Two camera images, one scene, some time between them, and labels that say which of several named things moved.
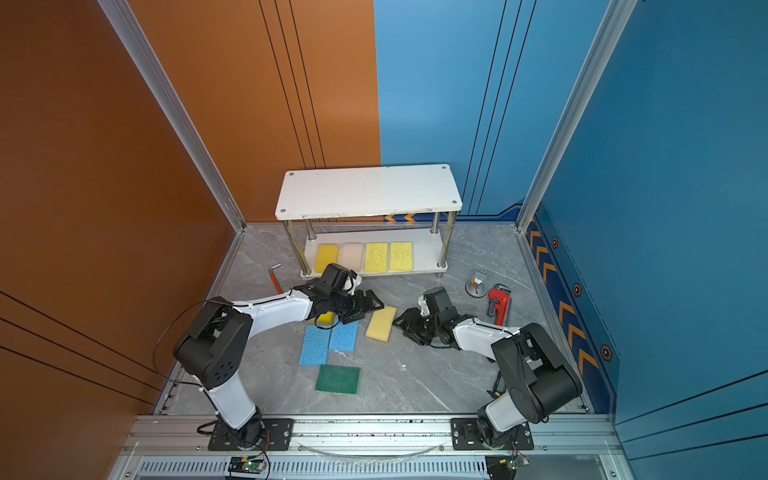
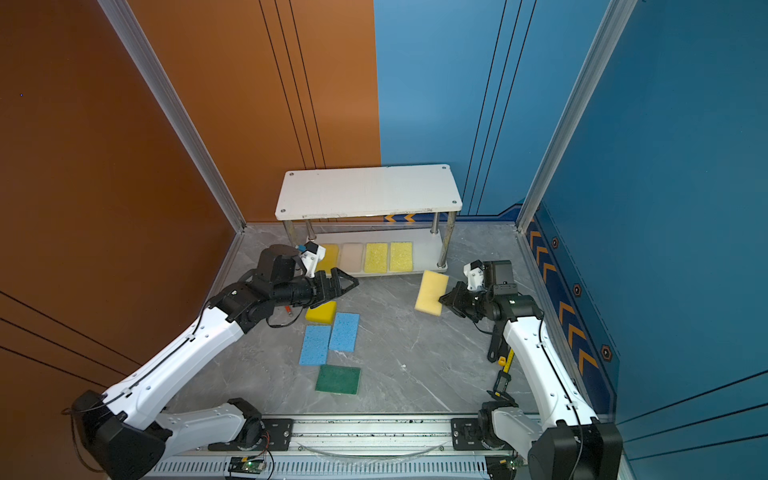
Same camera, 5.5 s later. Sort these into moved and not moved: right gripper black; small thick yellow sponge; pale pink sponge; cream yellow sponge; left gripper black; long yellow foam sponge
Moved: right gripper black; left gripper black; cream yellow sponge
Not moved: small thick yellow sponge; long yellow foam sponge; pale pink sponge
